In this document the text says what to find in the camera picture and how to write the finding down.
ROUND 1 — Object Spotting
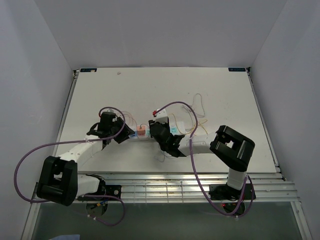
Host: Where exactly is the pink charger plug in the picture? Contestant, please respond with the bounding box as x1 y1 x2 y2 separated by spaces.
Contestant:
136 125 146 138

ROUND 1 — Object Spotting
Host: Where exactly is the white colourful power strip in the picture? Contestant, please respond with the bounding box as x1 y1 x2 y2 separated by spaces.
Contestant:
129 122 184 141

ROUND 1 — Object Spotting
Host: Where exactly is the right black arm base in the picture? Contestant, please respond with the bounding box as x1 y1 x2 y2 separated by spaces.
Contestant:
209 183 256 201

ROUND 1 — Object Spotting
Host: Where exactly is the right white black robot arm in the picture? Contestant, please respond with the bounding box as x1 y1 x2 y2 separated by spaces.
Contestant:
149 120 256 199

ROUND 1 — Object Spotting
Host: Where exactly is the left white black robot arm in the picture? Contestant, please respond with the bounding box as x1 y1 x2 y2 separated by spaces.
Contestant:
36 111 135 206

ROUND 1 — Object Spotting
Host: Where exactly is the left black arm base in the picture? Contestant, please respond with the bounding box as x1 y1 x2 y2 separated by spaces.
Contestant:
77 185 122 201

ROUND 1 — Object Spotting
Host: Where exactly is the left blue corner label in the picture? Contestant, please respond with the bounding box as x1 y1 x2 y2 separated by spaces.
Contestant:
80 68 97 73

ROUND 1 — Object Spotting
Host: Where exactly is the blue corner label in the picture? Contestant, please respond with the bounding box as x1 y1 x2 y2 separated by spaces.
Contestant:
228 67 246 72
80 68 97 73

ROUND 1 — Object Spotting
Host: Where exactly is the right blue corner label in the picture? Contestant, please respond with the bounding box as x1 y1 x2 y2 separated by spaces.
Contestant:
228 67 246 72

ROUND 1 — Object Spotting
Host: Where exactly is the blue cloth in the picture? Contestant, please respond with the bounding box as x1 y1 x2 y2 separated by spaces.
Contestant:
52 234 80 240

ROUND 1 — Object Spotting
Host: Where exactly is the white power strip cord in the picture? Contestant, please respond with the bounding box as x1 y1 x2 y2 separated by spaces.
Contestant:
181 93 207 118

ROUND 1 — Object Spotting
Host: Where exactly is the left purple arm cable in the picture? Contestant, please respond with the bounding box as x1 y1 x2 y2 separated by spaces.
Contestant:
13 106 126 203

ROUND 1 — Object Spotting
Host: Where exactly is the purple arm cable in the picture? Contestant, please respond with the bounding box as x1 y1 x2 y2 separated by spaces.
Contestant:
13 106 126 203
154 101 256 217

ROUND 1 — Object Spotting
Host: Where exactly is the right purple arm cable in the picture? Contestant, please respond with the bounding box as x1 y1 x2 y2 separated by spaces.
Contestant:
154 101 256 217

